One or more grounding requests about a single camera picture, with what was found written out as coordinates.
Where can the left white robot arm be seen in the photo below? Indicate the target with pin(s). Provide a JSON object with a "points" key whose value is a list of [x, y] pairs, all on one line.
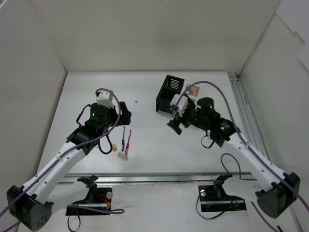
{"points": [[33, 203]]}

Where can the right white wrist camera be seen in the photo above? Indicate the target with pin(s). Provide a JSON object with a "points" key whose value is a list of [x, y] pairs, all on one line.
{"points": [[179, 104]]}

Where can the red pen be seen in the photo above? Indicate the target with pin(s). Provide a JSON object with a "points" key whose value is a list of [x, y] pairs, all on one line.
{"points": [[128, 143]]}

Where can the aluminium right rail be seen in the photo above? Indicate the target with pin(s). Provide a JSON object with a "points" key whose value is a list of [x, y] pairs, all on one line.
{"points": [[250, 128]]}

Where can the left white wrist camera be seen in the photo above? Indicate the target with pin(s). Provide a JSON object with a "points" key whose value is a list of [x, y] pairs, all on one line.
{"points": [[104, 98]]}

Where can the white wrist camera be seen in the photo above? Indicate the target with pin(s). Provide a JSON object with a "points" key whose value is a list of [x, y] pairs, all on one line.
{"points": [[104, 98], [179, 104]]}

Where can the white slotted container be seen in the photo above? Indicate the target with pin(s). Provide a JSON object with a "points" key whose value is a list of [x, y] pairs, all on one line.
{"points": [[195, 89]]}

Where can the white eraser block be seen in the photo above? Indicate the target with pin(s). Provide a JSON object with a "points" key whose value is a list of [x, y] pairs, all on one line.
{"points": [[122, 156]]}

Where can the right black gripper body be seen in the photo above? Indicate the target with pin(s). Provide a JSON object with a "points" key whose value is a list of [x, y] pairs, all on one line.
{"points": [[180, 121]]}

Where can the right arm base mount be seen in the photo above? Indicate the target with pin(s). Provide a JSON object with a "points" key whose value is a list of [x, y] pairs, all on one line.
{"points": [[212, 201]]}

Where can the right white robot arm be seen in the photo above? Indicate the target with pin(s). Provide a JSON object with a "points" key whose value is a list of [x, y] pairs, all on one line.
{"points": [[274, 190]]}

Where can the aluminium rail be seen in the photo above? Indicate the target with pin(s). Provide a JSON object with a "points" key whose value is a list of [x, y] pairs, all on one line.
{"points": [[250, 128], [143, 178]]}

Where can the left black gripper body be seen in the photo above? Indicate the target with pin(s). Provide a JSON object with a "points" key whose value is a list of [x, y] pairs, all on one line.
{"points": [[123, 114]]}

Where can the aluminium front rail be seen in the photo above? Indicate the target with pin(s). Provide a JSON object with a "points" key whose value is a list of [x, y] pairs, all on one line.
{"points": [[143, 178]]}

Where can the black slotted container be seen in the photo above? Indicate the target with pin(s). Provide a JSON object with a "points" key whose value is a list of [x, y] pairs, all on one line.
{"points": [[172, 85]]}

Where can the small tan eraser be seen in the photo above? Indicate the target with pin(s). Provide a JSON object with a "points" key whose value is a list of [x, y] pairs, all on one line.
{"points": [[114, 147]]}

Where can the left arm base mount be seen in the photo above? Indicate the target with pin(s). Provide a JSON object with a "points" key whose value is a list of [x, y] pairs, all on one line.
{"points": [[99, 197]]}

